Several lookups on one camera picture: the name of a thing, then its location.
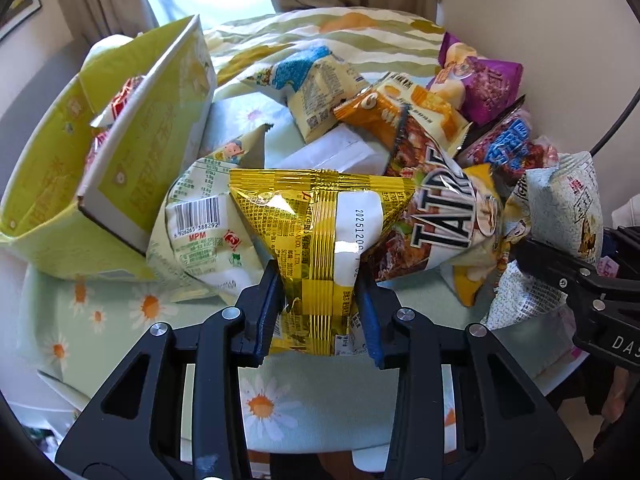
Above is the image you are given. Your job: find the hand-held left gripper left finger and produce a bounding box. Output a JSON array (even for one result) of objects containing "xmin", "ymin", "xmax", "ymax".
[{"xmin": 55, "ymin": 260, "xmax": 286, "ymax": 480}]

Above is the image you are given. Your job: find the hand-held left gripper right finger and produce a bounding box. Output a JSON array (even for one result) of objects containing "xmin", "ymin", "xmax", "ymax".
[{"xmin": 352, "ymin": 262, "xmax": 586, "ymax": 480}]

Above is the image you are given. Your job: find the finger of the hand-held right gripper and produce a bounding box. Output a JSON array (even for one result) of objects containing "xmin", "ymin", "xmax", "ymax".
[
  {"xmin": 511, "ymin": 239, "xmax": 640, "ymax": 321},
  {"xmin": 602, "ymin": 226, "xmax": 640, "ymax": 263}
]

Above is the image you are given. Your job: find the white speckled snack packet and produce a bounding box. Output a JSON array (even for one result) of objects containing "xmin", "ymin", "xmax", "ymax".
[{"xmin": 486, "ymin": 151, "xmax": 603, "ymax": 331}]

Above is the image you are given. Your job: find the shiny yellow snack packet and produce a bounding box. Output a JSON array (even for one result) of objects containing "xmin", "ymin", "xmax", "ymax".
[{"xmin": 228, "ymin": 167, "xmax": 417, "ymax": 356}]

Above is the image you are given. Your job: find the pale green cartoon snack packet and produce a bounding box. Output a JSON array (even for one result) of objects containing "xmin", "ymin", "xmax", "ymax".
[{"xmin": 146, "ymin": 125, "xmax": 273, "ymax": 303}]

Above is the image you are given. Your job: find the dark red and blue packet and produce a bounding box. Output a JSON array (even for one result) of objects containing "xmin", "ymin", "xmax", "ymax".
[{"xmin": 457, "ymin": 95, "xmax": 558, "ymax": 186}]

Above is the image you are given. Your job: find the purple snack packet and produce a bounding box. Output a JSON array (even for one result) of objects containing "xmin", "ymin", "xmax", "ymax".
[{"xmin": 425, "ymin": 31, "xmax": 523, "ymax": 126}]

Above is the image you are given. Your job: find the yellow-green cardboard box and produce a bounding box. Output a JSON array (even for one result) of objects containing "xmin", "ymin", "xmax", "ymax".
[{"xmin": 0, "ymin": 14, "xmax": 218, "ymax": 281}]

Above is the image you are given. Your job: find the blue and cream snack packet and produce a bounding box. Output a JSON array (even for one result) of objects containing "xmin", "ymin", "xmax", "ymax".
[{"xmin": 240, "ymin": 45, "xmax": 371, "ymax": 143}]

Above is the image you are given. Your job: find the yellow and white snack packet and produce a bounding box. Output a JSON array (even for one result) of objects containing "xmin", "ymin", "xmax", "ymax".
[{"xmin": 440, "ymin": 162, "xmax": 531, "ymax": 308}]

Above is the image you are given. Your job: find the dark brown snack bag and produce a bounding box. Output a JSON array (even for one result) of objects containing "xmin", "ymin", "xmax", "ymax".
[{"xmin": 370, "ymin": 110, "xmax": 503, "ymax": 281}]

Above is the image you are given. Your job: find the white paper sheet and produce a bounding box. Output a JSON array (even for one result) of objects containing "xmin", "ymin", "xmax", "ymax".
[{"xmin": 280, "ymin": 125, "xmax": 388, "ymax": 176}]

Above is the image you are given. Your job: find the pale yellow snack packet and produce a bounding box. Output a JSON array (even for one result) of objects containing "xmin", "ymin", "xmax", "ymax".
[{"xmin": 372, "ymin": 72, "xmax": 473, "ymax": 153}]

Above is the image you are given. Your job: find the red and white snack packet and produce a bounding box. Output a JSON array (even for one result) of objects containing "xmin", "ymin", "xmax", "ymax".
[{"xmin": 82, "ymin": 76, "xmax": 146, "ymax": 171}]

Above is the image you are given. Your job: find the green striped flower blanket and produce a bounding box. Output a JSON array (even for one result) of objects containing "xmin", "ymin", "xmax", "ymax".
[{"xmin": 202, "ymin": 7, "xmax": 448, "ymax": 101}]

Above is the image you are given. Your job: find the black cable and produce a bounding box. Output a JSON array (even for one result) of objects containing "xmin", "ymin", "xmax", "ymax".
[{"xmin": 590, "ymin": 75, "xmax": 640, "ymax": 158}]

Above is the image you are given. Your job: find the framed wall picture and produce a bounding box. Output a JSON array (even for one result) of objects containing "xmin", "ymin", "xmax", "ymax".
[{"xmin": 0, "ymin": 0, "xmax": 43, "ymax": 43}]

